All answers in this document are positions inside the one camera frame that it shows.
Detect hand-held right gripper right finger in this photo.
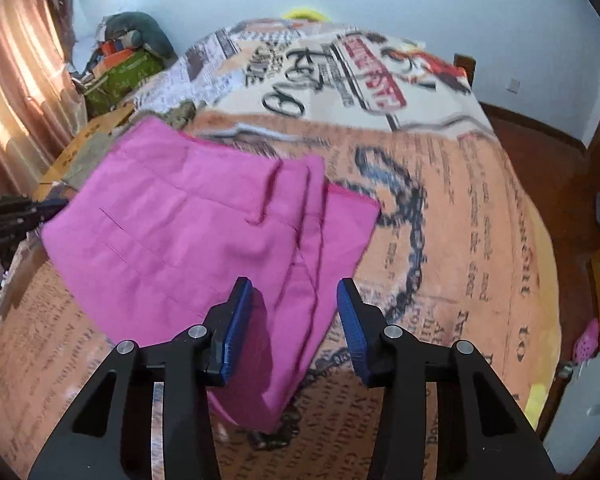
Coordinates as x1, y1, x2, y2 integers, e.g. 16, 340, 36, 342
336, 277, 557, 480

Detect wooden bed post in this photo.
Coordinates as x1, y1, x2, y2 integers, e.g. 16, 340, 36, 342
452, 53, 477, 90

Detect white appliance with stickers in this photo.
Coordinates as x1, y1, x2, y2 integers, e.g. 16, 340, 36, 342
541, 349, 600, 475

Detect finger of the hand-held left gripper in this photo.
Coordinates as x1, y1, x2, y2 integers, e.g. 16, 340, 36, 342
0, 217, 48, 256
0, 196, 69, 222

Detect yellow foam tube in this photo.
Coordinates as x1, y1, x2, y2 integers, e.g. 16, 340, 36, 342
282, 6, 329, 23

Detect orange curtain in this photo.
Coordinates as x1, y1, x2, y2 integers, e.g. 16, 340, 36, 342
0, 0, 77, 196

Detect pink pants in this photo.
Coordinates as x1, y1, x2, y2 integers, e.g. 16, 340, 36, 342
40, 115, 383, 433

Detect olive green pants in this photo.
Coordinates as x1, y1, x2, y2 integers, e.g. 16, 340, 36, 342
157, 101, 199, 132

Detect pink slipper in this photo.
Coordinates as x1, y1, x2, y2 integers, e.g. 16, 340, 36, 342
572, 317, 600, 364

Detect green patterned bag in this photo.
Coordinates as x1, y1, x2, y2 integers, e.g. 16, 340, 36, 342
82, 51, 164, 119

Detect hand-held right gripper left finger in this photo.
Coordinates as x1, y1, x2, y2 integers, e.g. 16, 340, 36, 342
27, 276, 255, 480

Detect newspaper print blanket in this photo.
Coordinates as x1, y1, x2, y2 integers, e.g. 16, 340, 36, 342
0, 17, 563, 480

